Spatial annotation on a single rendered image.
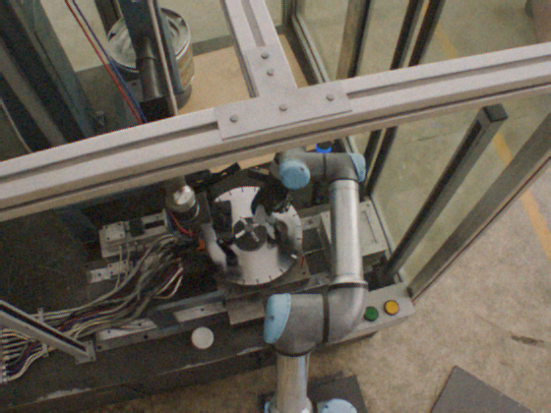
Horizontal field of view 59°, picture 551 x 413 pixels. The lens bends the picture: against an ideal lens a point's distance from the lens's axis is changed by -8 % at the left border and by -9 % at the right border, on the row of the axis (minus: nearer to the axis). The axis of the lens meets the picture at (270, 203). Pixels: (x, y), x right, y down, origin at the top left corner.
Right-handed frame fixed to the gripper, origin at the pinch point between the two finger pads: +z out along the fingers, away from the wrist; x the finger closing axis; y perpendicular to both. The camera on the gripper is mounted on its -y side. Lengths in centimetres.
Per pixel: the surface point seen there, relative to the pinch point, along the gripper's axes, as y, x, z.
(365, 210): 12.3, 34.8, -6.7
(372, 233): 19.8, 33.1, -3.7
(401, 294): 41, 31, 3
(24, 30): -47, -61, -40
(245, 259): 6.6, -5.4, 9.1
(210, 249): -2.0, -12.8, 11.2
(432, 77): 57, -45, -85
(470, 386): 72, 106, 71
